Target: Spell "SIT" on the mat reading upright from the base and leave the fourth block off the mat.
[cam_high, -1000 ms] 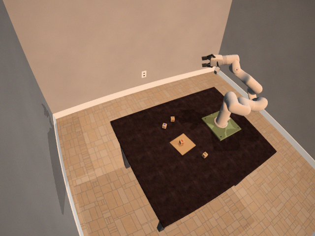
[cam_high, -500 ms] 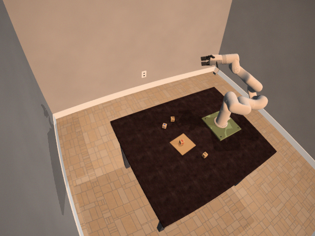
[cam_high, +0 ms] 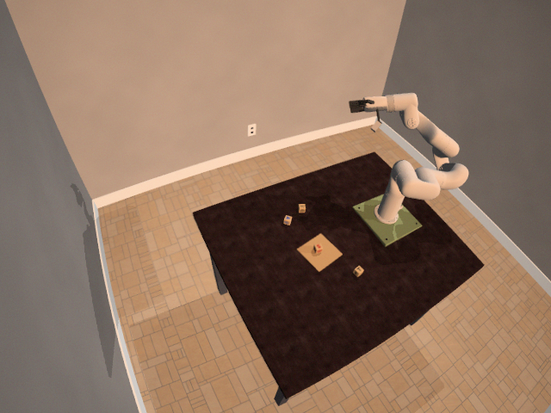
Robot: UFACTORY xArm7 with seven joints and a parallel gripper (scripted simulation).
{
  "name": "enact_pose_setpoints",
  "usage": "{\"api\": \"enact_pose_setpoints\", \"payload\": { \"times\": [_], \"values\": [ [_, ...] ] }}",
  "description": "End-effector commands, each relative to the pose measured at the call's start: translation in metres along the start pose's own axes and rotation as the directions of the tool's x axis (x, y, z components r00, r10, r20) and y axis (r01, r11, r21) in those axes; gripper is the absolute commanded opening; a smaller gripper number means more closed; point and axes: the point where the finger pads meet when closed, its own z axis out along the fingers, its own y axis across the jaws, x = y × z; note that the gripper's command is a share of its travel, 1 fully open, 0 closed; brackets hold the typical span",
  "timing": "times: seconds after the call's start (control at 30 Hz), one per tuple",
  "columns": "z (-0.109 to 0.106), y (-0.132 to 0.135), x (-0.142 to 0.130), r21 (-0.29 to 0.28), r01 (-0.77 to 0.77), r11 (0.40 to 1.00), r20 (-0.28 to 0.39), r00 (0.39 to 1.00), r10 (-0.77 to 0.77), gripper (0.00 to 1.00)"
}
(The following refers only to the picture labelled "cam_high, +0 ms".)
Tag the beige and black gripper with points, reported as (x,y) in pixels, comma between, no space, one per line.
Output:
(367,105)

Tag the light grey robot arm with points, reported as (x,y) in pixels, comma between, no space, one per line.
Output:
(425,183)

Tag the orange flat mat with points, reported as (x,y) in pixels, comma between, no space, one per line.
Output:
(320,260)

